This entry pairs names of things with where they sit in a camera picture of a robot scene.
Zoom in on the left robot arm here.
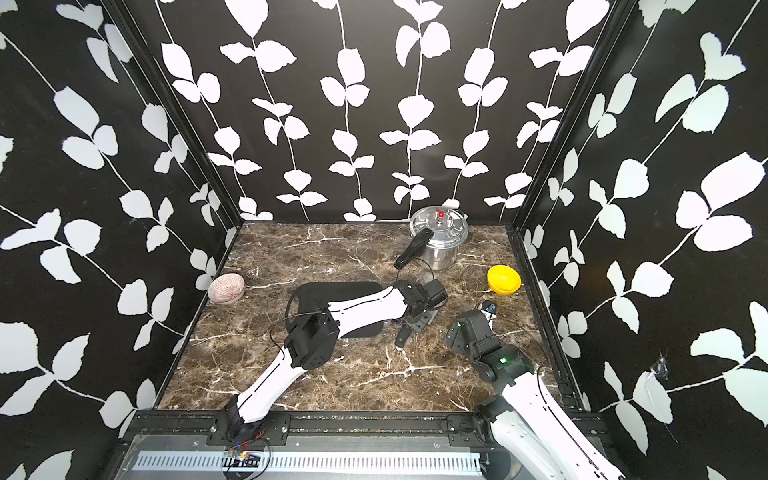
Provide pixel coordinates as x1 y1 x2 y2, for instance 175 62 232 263
212 279 447 445

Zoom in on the black cutting board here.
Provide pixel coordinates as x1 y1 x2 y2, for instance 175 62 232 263
285 281 382 331

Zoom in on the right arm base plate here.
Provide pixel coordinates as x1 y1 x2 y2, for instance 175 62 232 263
441 412 501 451

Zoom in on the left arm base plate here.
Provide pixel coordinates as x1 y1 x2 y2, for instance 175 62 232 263
206 412 291 447

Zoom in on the steel pressure cooker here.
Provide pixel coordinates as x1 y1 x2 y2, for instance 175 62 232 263
394 206 470 271

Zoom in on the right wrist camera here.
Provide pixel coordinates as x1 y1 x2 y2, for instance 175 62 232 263
480 300 497 328

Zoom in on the pink ribbed bowl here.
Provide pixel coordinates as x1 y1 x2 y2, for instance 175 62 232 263
207 273 245 305

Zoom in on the cleaver knife black handle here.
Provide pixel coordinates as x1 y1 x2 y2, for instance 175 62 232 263
394 309 439 349

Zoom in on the yellow bowl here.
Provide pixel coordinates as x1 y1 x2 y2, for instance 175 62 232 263
486 265 522 296

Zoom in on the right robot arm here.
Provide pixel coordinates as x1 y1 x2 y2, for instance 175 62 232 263
444 309 626 479

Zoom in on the white perforated rail strip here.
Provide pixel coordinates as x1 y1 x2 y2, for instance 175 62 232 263
129 451 482 476

